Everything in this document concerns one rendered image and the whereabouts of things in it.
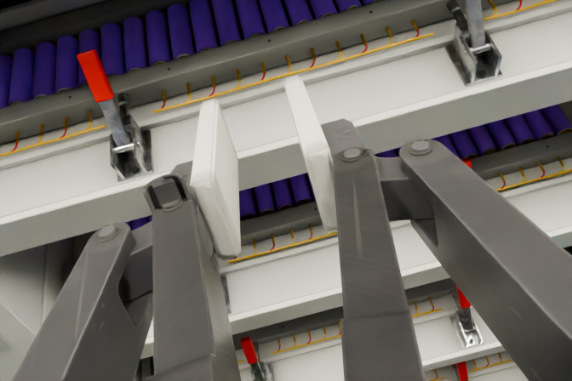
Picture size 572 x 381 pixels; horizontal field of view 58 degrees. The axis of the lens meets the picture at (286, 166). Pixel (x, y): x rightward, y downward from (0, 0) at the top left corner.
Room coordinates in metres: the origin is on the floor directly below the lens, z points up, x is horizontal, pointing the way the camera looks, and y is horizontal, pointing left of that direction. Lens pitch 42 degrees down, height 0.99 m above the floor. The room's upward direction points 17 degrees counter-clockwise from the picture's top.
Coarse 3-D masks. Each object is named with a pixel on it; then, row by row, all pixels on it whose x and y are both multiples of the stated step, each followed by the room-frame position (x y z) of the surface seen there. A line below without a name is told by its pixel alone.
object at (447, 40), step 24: (504, 24) 0.33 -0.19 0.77; (408, 48) 0.34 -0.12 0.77; (432, 48) 0.33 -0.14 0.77; (336, 72) 0.34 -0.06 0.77; (240, 96) 0.34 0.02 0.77; (264, 96) 0.34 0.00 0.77; (144, 120) 0.35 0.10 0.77; (168, 120) 0.34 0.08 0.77; (72, 144) 0.35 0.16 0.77; (0, 168) 0.35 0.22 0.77
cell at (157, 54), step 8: (152, 16) 0.44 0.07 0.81; (160, 16) 0.44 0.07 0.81; (152, 24) 0.43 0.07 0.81; (160, 24) 0.43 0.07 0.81; (152, 32) 0.42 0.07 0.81; (160, 32) 0.42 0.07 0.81; (152, 40) 0.41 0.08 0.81; (160, 40) 0.41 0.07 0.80; (168, 40) 0.42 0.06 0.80; (152, 48) 0.40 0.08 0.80; (160, 48) 0.40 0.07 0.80; (168, 48) 0.41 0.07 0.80; (152, 56) 0.40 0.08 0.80; (160, 56) 0.39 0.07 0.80; (168, 56) 0.40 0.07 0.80; (152, 64) 0.39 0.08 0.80
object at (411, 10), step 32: (384, 0) 0.37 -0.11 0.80; (416, 0) 0.36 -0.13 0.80; (448, 0) 0.35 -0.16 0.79; (544, 0) 0.34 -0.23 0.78; (288, 32) 0.37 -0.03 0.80; (320, 32) 0.36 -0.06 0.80; (352, 32) 0.36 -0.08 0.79; (384, 32) 0.36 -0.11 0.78; (160, 64) 0.38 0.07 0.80; (192, 64) 0.37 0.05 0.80; (224, 64) 0.36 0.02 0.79; (256, 64) 0.36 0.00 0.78; (288, 64) 0.35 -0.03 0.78; (64, 96) 0.38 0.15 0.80; (160, 96) 0.37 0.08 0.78; (0, 128) 0.37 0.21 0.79; (32, 128) 0.37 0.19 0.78; (64, 128) 0.36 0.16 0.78; (96, 128) 0.35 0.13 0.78
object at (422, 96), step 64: (64, 0) 0.47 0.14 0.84; (256, 0) 0.45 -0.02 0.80; (512, 0) 0.36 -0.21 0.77; (320, 64) 0.36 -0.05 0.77; (384, 64) 0.34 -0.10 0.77; (448, 64) 0.32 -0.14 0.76; (512, 64) 0.30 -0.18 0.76; (192, 128) 0.33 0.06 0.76; (256, 128) 0.31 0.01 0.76; (384, 128) 0.29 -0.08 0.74; (448, 128) 0.30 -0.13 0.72; (0, 192) 0.33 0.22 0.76; (64, 192) 0.31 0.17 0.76; (128, 192) 0.30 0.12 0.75; (0, 256) 0.32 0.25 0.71
